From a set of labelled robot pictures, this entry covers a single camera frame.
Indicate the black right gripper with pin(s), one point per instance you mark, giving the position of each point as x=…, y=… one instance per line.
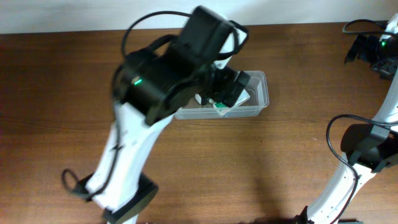
x=359, y=50

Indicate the clear plastic container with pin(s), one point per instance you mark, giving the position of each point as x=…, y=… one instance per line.
x=258, y=99

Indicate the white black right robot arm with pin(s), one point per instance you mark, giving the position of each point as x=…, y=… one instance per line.
x=369, y=145

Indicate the dark bottle with white cap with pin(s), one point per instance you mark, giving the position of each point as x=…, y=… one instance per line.
x=202, y=100

